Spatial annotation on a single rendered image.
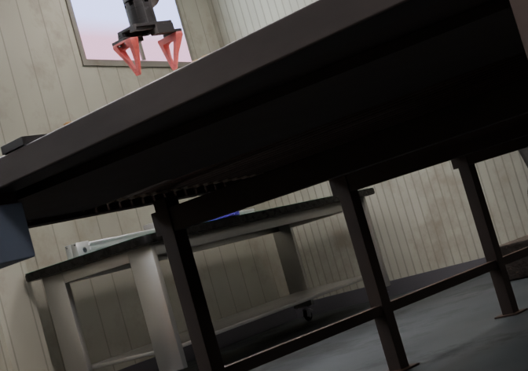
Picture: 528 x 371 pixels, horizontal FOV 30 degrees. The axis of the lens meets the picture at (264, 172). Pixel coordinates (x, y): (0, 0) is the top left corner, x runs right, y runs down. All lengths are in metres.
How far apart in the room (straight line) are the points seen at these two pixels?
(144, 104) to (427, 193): 6.45
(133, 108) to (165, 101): 0.08
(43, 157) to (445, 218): 6.29
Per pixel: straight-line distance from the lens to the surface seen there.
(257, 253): 8.53
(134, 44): 2.03
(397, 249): 8.24
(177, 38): 2.10
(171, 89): 1.67
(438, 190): 8.03
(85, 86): 7.44
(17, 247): 2.12
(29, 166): 1.98
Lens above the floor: 0.57
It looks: 5 degrees up
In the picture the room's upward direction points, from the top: 16 degrees counter-clockwise
